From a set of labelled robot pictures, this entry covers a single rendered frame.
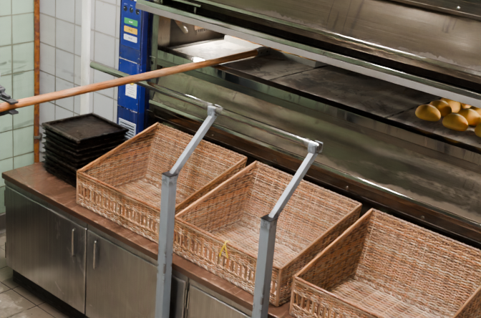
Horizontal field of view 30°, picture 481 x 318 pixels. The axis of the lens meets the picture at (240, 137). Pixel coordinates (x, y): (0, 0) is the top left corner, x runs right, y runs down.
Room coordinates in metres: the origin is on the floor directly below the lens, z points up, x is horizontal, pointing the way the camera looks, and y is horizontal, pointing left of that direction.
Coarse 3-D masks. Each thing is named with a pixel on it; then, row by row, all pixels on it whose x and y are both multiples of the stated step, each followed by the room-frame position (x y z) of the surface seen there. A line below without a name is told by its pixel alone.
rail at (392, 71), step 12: (144, 0) 3.80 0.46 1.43; (180, 12) 3.65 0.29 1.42; (216, 24) 3.52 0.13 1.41; (228, 24) 3.48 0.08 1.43; (264, 36) 3.35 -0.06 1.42; (300, 48) 3.24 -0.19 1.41; (312, 48) 3.21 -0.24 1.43; (348, 60) 3.10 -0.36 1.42; (360, 60) 3.07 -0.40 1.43; (384, 72) 3.00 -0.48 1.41; (396, 72) 2.97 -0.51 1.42; (432, 84) 2.88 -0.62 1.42; (444, 84) 2.85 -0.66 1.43; (468, 96) 2.79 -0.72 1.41; (480, 96) 2.76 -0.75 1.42
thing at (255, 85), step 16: (240, 80) 3.61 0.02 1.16; (256, 80) 3.57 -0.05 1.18; (288, 96) 3.44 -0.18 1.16; (304, 96) 3.40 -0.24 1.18; (336, 112) 3.29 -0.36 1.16; (352, 112) 3.24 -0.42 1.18; (368, 112) 3.26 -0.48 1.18; (384, 128) 3.15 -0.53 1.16; (400, 128) 3.10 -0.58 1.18; (416, 128) 3.12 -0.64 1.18; (432, 144) 3.01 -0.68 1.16; (448, 144) 2.98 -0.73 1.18; (464, 144) 2.98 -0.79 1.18; (480, 160) 2.89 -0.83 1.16
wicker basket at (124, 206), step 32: (160, 128) 3.85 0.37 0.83; (96, 160) 3.59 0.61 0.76; (128, 160) 3.74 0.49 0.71; (160, 160) 3.80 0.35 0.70; (192, 160) 3.69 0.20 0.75; (224, 160) 3.59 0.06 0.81; (96, 192) 3.44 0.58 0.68; (128, 192) 3.66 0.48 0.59; (160, 192) 3.70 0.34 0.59; (192, 192) 3.64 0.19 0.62; (128, 224) 3.32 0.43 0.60
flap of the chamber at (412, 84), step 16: (176, 16) 3.66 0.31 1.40; (208, 16) 3.76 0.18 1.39; (224, 32) 3.48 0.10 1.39; (240, 32) 3.43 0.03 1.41; (288, 48) 3.27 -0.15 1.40; (320, 48) 3.36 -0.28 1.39; (336, 64) 3.13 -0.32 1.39; (352, 64) 3.09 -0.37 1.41; (384, 64) 3.21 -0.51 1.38; (384, 80) 2.99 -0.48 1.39; (400, 80) 2.95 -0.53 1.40; (448, 96) 2.83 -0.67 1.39; (464, 96) 2.80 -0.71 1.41
